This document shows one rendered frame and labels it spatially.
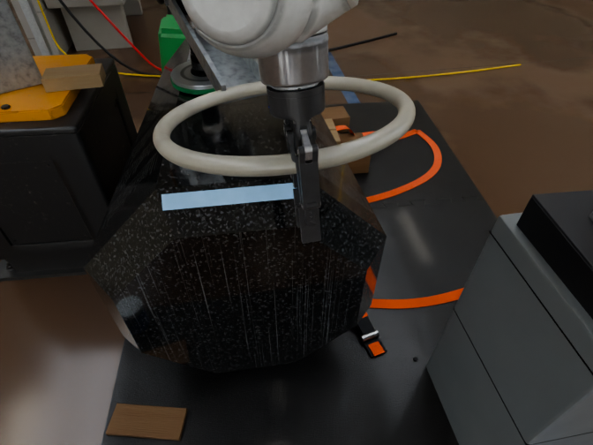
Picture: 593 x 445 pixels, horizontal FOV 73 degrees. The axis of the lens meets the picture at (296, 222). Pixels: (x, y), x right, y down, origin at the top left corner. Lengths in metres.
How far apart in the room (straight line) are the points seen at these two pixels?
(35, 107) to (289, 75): 1.30
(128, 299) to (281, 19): 0.98
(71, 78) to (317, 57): 1.33
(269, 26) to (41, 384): 1.69
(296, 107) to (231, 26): 0.23
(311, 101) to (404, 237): 1.60
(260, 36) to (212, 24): 0.03
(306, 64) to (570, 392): 0.83
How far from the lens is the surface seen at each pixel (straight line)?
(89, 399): 1.75
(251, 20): 0.30
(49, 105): 1.69
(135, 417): 1.62
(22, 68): 1.84
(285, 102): 0.52
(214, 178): 0.99
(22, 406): 1.85
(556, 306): 0.99
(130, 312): 1.23
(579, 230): 1.00
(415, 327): 1.76
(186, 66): 1.50
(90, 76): 1.73
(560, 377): 1.05
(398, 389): 1.62
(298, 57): 0.50
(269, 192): 0.97
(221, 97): 0.97
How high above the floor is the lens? 1.47
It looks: 44 degrees down
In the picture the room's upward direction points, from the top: straight up
